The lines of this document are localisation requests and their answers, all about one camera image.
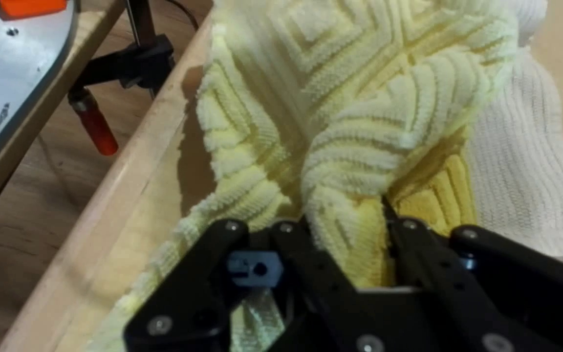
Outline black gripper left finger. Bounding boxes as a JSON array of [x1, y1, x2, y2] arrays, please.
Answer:
[[124, 217, 387, 352]]

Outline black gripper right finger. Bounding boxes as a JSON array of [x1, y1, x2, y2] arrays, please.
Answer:
[[382, 194, 563, 352]]

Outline yellow ribbed towel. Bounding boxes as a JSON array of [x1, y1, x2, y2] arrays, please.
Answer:
[[88, 0, 524, 352]]

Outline white folded cloth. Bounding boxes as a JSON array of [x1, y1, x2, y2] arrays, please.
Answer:
[[466, 0, 563, 270]]

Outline wooden robot mounting table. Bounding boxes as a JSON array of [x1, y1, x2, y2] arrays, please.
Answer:
[[0, 0, 129, 239]]

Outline black clamp orange trigger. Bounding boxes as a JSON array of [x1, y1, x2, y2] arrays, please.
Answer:
[[0, 0, 71, 22]]

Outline black clamp red handle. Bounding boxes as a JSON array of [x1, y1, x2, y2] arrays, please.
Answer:
[[65, 0, 180, 159]]

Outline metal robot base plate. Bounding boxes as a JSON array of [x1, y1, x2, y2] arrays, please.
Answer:
[[0, 0, 82, 192]]

